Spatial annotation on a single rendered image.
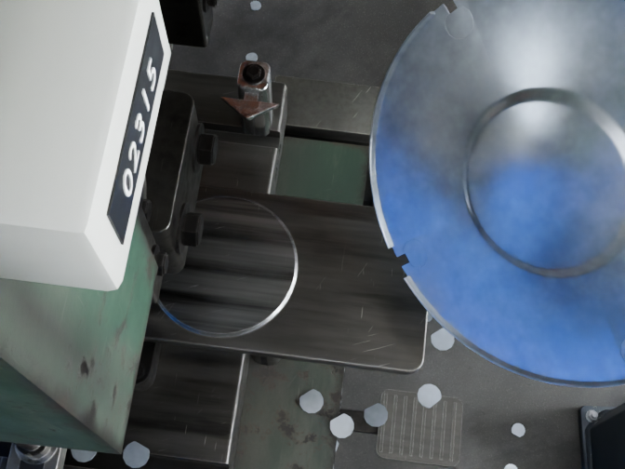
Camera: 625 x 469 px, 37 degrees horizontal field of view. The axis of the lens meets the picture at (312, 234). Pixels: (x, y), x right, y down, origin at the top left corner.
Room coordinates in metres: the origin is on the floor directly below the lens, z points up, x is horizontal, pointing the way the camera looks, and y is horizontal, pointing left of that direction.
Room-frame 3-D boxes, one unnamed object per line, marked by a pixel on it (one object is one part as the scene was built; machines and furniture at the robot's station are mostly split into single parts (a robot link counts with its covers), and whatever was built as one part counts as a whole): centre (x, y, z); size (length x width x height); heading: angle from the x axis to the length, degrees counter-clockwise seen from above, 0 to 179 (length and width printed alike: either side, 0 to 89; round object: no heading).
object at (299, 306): (0.25, 0.03, 0.72); 0.25 x 0.14 x 0.14; 85
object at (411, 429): (0.25, 0.06, 0.14); 0.59 x 0.10 x 0.05; 85
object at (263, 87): (0.43, 0.06, 0.75); 0.03 x 0.03 x 0.10; 85
